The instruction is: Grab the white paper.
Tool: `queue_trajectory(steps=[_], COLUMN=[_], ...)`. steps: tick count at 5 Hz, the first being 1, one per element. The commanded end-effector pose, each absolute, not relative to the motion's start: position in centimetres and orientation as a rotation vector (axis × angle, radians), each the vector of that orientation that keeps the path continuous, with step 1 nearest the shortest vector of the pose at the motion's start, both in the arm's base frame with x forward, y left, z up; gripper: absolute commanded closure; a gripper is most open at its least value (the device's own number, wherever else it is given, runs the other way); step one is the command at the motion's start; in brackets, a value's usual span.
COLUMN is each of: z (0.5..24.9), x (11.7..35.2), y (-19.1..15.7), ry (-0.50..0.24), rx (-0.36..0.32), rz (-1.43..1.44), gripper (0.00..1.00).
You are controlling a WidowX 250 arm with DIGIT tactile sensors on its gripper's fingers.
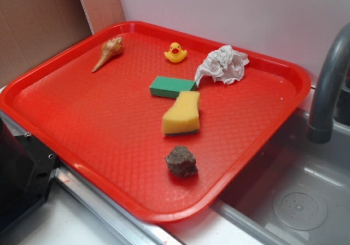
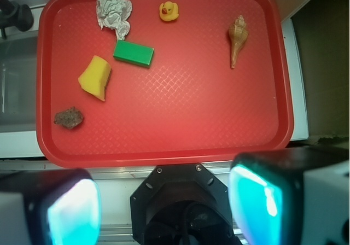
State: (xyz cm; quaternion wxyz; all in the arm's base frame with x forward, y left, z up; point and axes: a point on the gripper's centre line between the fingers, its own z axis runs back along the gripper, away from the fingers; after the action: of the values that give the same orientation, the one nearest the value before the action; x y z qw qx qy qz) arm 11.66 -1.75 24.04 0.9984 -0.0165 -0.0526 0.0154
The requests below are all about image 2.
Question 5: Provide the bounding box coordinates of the crumpled white paper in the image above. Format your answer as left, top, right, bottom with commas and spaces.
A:
96, 0, 133, 40

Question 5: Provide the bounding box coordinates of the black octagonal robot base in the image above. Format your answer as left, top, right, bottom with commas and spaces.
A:
130, 164, 242, 244

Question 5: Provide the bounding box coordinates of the brown rough rock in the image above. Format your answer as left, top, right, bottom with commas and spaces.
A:
54, 107, 84, 130

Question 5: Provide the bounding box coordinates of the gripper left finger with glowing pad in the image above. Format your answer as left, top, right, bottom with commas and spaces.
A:
1, 168, 102, 244

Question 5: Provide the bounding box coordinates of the red plastic tray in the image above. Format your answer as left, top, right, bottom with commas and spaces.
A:
36, 0, 294, 167

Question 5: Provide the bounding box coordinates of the tan spiral seashell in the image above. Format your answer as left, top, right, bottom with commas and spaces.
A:
228, 15, 249, 69

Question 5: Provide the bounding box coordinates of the yellow sponge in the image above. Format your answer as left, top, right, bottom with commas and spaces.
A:
78, 56, 112, 102

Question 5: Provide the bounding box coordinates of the yellow rubber duck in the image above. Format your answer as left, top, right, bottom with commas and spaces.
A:
159, 1, 179, 22

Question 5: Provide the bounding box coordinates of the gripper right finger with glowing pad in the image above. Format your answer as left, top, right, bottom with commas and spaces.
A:
228, 146, 349, 244

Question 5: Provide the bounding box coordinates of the green rectangular block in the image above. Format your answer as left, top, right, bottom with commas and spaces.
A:
113, 40, 154, 68

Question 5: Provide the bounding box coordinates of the black clamp knob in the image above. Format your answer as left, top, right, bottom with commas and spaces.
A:
1, 0, 34, 40

